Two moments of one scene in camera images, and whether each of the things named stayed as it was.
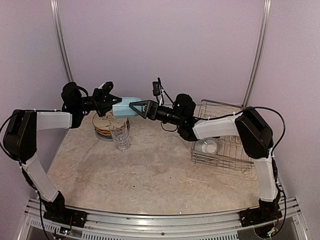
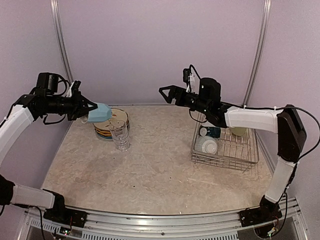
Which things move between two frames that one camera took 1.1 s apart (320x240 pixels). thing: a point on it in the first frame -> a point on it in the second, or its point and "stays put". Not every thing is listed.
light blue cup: (123, 110) -> (103, 113)
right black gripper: (151, 107) -> (174, 89)
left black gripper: (100, 100) -> (77, 107)
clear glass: (119, 132) stays put
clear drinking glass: (120, 134) stays put
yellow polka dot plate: (108, 134) stays put
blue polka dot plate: (109, 138) stays put
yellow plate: (105, 133) stays put
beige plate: (105, 123) stays put
